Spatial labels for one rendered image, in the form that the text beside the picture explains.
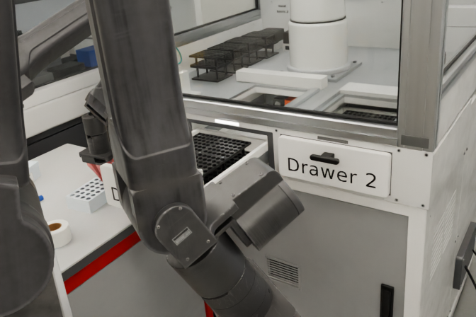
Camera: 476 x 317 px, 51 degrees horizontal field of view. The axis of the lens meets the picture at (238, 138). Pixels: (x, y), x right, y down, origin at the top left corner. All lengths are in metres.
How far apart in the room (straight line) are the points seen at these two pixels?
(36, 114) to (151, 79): 1.58
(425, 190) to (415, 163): 0.07
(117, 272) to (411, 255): 0.74
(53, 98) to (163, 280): 0.83
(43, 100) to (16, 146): 1.59
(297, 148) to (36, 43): 0.69
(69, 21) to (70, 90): 1.15
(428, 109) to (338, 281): 0.58
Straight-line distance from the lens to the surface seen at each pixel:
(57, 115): 1.98
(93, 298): 1.33
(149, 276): 1.46
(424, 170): 1.19
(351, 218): 1.33
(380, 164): 1.19
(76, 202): 1.42
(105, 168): 1.24
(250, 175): 0.45
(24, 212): 0.37
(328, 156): 1.21
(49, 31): 0.85
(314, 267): 1.48
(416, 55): 1.10
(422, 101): 1.13
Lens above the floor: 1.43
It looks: 23 degrees down
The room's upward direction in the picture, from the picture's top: 5 degrees counter-clockwise
